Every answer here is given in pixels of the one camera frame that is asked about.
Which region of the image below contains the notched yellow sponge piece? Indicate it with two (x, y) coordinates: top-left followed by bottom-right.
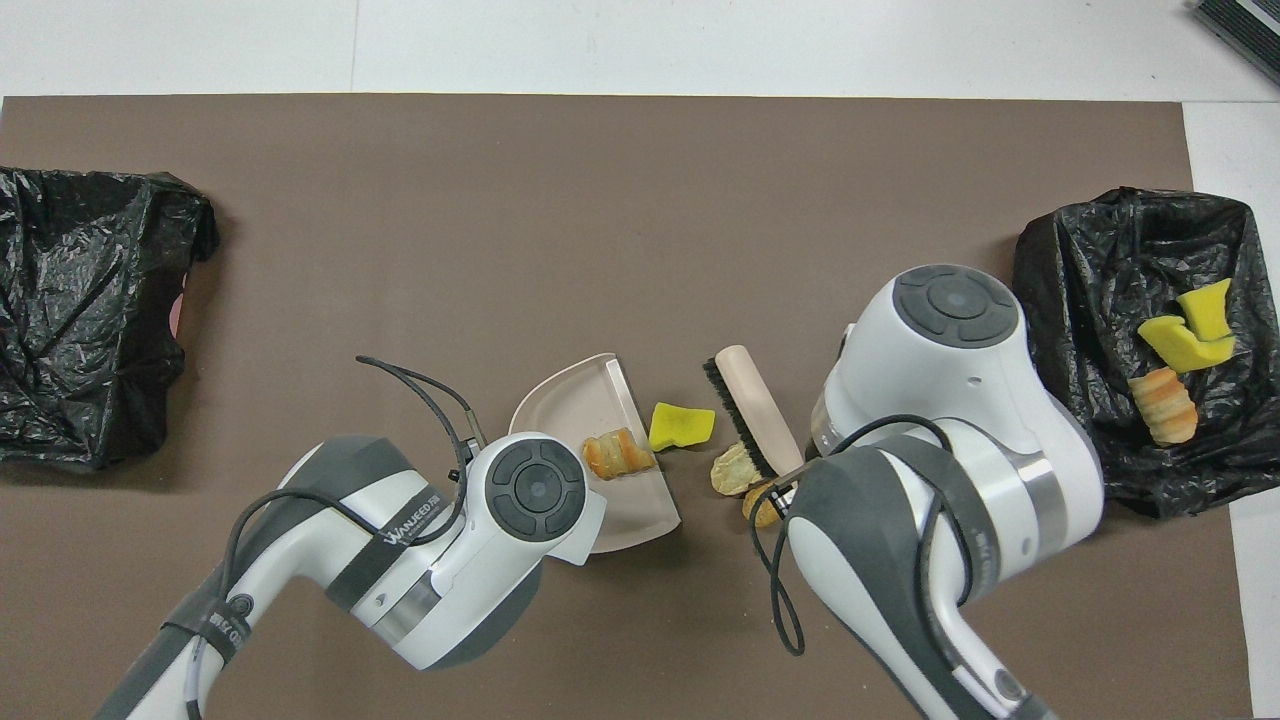
(1137, 315), (1237, 373)

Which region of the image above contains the striped croissant bread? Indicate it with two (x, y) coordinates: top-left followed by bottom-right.
(583, 427), (658, 481)
(1128, 366), (1199, 445)

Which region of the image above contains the beige plastic dustpan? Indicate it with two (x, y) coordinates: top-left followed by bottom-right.
(508, 352), (682, 555)

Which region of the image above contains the pale pastry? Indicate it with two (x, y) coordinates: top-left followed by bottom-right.
(710, 442), (767, 498)

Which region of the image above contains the brown table mat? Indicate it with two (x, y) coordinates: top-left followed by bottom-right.
(0, 95), (1256, 720)

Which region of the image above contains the beige hand brush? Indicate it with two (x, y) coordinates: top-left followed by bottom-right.
(702, 345), (806, 481)

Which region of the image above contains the dark ribbed panel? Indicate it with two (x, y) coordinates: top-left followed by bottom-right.
(1192, 0), (1280, 87)

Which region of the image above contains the dark left gripper cable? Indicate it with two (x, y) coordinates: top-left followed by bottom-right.
(218, 355), (491, 601)

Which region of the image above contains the golden brown bread roll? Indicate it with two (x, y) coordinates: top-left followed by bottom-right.
(741, 480), (788, 529)

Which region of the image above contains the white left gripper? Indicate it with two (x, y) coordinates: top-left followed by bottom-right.
(548, 490), (608, 568)

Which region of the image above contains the small yellow sponge piece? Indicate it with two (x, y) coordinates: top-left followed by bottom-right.
(1176, 278), (1234, 341)

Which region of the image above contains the black bag lined bin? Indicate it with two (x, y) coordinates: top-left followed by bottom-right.
(1012, 186), (1266, 519)
(0, 165), (221, 473)

